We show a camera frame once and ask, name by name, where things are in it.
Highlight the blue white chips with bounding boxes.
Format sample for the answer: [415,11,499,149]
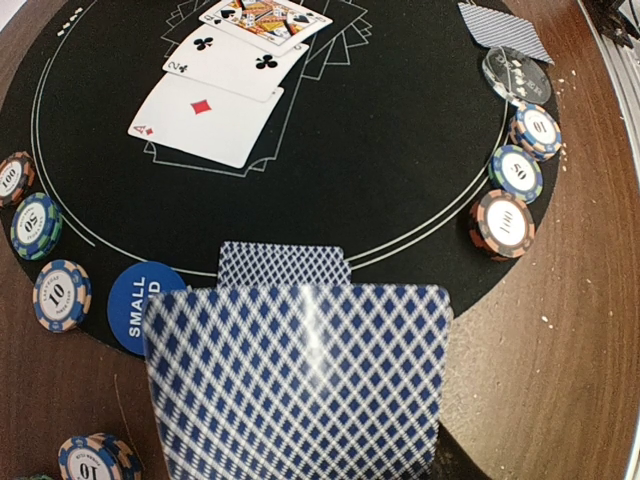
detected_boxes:
[509,103,562,162]
[32,259,92,333]

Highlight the red black chips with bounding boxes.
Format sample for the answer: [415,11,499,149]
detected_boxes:
[1,152,36,208]
[469,189,536,261]

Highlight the green white chips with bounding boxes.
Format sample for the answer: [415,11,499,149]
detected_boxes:
[10,192,63,261]
[488,145,543,204]

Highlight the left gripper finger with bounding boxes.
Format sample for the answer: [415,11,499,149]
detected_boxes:
[437,427,490,480]

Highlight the two of clubs card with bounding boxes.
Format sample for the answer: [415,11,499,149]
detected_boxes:
[163,24,309,102]

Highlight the blue card deck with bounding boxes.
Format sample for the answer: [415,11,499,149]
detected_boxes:
[142,284,453,479]

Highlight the queen of spades card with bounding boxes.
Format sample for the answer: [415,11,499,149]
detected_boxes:
[199,0,333,49]

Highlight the blue white chip stack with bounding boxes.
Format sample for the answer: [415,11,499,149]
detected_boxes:
[58,433,142,480]

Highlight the blue small blind button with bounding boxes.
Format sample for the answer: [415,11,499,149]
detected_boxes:
[107,262,186,356]

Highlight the aluminium front rail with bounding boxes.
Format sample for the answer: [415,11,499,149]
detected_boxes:
[578,0,639,161]

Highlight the ace of diamonds card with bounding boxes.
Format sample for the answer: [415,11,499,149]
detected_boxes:
[128,73,284,169]

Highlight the round black poker mat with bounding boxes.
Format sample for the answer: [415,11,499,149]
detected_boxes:
[1,1,510,345]

